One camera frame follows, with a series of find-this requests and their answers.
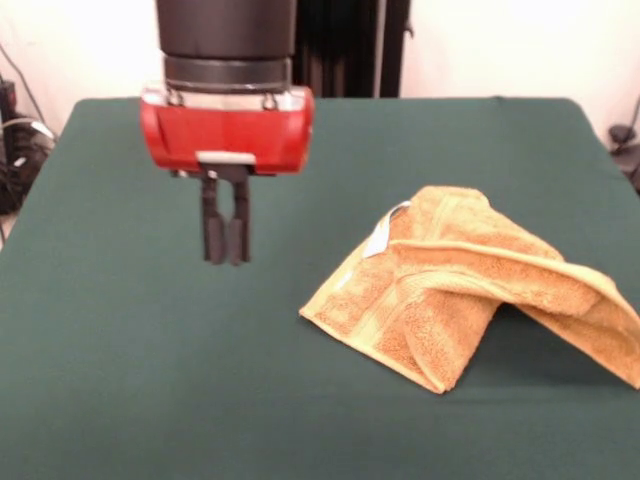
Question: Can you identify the dark green table cloth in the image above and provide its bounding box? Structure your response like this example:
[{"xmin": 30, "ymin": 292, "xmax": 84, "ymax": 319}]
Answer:
[{"xmin": 0, "ymin": 96, "xmax": 640, "ymax": 480}]

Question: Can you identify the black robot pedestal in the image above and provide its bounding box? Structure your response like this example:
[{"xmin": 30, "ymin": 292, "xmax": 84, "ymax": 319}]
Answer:
[{"xmin": 293, "ymin": 0, "xmax": 415, "ymax": 99}]

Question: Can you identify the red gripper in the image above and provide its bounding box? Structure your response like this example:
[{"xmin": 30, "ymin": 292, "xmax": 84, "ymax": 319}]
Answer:
[{"xmin": 139, "ymin": 85, "xmax": 316, "ymax": 267}]

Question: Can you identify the tan terry towel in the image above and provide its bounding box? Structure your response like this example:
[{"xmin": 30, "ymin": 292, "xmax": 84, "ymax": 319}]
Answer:
[{"xmin": 298, "ymin": 185, "xmax": 640, "ymax": 394}]

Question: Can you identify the black cable heap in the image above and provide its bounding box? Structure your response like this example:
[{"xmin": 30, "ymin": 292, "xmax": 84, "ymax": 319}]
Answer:
[{"xmin": 0, "ymin": 117, "xmax": 57, "ymax": 216}]

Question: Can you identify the black rounded device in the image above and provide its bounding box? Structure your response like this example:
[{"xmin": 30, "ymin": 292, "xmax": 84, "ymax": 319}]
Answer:
[{"xmin": 607, "ymin": 124, "xmax": 640, "ymax": 196}]

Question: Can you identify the black plug adapter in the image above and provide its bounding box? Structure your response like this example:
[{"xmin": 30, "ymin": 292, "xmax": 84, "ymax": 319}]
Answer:
[{"xmin": 0, "ymin": 79, "xmax": 19, "ymax": 119}]

